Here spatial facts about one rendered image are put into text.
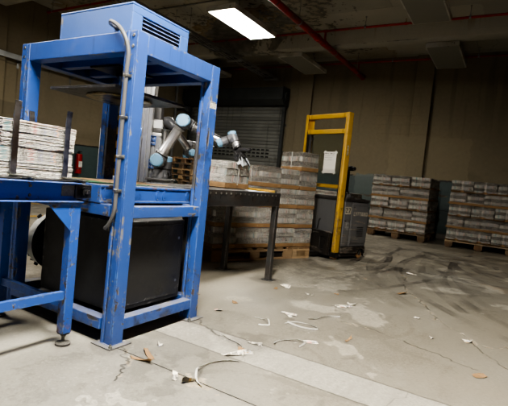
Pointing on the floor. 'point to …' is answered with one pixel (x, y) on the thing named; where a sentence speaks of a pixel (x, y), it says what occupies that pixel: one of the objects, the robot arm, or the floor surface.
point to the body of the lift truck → (352, 228)
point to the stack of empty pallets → (182, 169)
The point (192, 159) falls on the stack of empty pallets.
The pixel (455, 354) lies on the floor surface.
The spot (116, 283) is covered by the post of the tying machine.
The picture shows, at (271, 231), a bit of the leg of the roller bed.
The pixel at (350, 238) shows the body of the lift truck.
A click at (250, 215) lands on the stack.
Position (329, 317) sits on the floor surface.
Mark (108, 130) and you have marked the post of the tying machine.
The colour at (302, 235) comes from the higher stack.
